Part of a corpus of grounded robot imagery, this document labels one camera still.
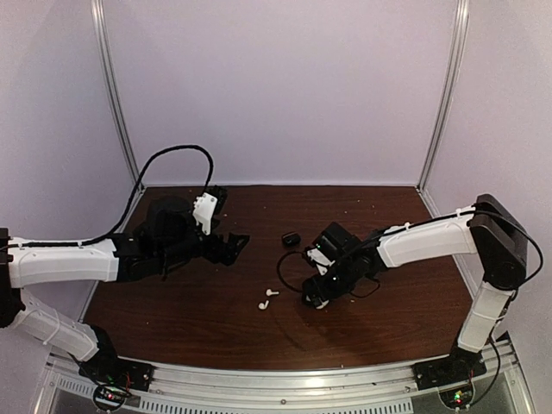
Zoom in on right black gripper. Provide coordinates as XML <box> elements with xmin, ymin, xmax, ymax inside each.
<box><xmin>303</xmin><ymin>256</ymin><xmax>360</xmax><ymax>308</ymax></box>

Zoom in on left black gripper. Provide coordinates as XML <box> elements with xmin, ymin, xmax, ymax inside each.
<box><xmin>158</xmin><ymin>225</ymin><xmax>249</xmax><ymax>268</ymax></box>

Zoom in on black earbud charging case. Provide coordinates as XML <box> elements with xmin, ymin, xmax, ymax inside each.
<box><xmin>281</xmin><ymin>232</ymin><xmax>301</xmax><ymax>248</ymax></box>

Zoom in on white earbud charging case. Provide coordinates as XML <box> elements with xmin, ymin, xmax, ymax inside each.
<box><xmin>302</xmin><ymin>295</ymin><xmax>329</xmax><ymax>310</ymax></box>

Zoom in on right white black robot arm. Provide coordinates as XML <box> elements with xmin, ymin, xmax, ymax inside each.
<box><xmin>301</xmin><ymin>194</ymin><xmax>529</xmax><ymax>381</ymax></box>

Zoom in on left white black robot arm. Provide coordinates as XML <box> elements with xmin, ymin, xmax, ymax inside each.
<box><xmin>1</xmin><ymin>191</ymin><xmax>250</xmax><ymax>383</ymax></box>

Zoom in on right circuit board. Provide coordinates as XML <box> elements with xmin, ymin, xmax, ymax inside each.
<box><xmin>439</xmin><ymin>387</ymin><xmax>474</xmax><ymax>411</ymax></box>

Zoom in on circuit board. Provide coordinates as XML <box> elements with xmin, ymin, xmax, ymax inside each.
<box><xmin>92</xmin><ymin>385</ymin><xmax>130</xmax><ymax>411</ymax></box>
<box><xmin>439</xmin><ymin>387</ymin><xmax>474</xmax><ymax>411</ymax></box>

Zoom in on left circuit board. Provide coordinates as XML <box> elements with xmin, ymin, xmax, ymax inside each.
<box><xmin>92</xmin><ymin>385</ymin><xmax>130</xmax><ymax>411</ymax></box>

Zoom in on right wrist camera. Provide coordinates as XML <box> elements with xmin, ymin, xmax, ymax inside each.
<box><xmin>305</xmin><ymin>248</ymin><xmax>335</xmax><ymax>276</ymax></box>

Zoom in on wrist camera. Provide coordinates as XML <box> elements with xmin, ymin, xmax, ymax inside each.
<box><xmin>305</xmin><ymin>248</ymin><xmax>335</xmax><ymax>276</ymax></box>
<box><xmin>192</xmin><ymin>185</ymin><xmax>228</xmax><ymax>235</ymax></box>

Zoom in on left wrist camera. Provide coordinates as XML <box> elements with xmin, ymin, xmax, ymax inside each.
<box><xmin>192</xmin><ymin>185</ymin><xmax>228</xmax><ymax>235</ymax></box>

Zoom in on right black braided cable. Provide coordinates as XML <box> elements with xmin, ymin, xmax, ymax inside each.
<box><xmin>277</xmin><ymin>250</ymin><xmax>311</xmax><ymax>293</ymax></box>

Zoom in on black braided cable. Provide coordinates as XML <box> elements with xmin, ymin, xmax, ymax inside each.
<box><xmin>12</xmin><ymin>144</ymin><xmax>216</xmax><ymax>249</ymax></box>
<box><xmin>277</xmin><ymin>250</ymin><xmax>311</xmax><ymax>293</ymax></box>

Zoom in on left black braided cable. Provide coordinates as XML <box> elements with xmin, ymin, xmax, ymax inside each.
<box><xmin>12</xmin><ymin>144</ymin><xmax>216</xmax><ymax>249</ymax></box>

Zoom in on aluminium front rail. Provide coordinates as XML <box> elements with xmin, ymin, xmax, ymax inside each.
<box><xmin>31</xmin><ymin>340</ymin><xmax>536</xmax><ymax>413</ymax></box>

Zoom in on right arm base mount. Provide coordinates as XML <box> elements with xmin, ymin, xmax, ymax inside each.
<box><xmin>412</xmin><ymin>353</ymin><xmax>487</xmax><ymax>391</ymax></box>

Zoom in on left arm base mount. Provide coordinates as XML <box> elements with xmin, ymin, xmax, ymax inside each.
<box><xmin>76</xmin><ymin>357</ymin><xmax>154</xmax><ymax>392</ymax></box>

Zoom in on left aluminium frame post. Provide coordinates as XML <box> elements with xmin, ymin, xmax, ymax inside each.
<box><xmin>90</xmin><ymin>0</ymin><xmax>139</xmax><ymax>184</ymax></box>

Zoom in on aluminium frame post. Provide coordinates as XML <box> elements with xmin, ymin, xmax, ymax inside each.
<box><xmin>417</xmin><ymin>0</ymin><xmax>470</xmax><ymax>193</ymax></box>
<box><xmin>90</xmin><ymin>0</ymin><xmax>139</xmax><ymax>184</ymax></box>

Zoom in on right aluminium frame post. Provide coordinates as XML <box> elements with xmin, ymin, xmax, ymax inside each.
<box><xmin>417</xmin><ymin>0</ymin><xmax>470</xmax><ymax>193</ymax></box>

